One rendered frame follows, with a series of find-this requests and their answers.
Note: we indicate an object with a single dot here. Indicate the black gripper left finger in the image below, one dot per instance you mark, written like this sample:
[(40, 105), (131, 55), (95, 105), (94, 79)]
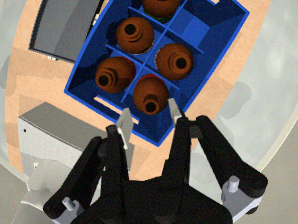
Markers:
[(77, 191)]

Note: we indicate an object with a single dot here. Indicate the blue plastic crate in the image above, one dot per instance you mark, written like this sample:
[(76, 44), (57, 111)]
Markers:
[(200, 24)]

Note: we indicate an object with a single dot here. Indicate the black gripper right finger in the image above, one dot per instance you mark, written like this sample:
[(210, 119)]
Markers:
[(242, 185)]

